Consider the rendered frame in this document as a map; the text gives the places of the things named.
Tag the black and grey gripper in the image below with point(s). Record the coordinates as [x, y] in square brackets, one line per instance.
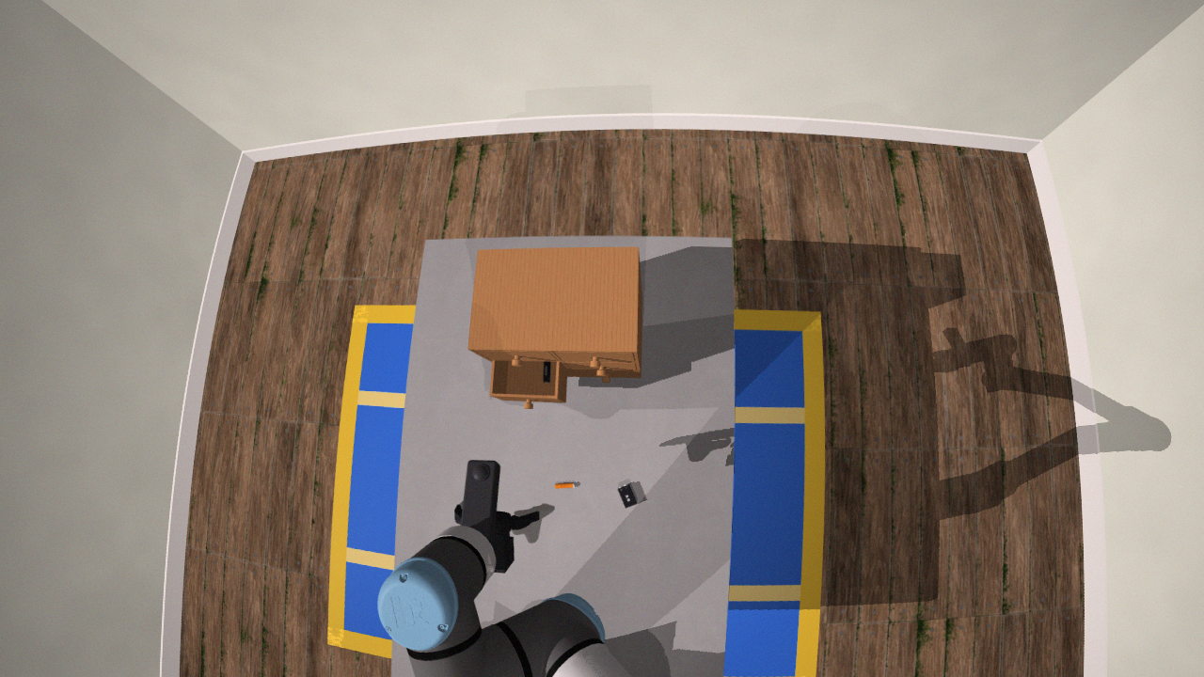
[521, 523]

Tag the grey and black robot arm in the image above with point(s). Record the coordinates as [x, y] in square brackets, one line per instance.
[434, 591]

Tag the brown wooden chest of drawers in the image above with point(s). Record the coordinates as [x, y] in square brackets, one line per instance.
[563, 299]

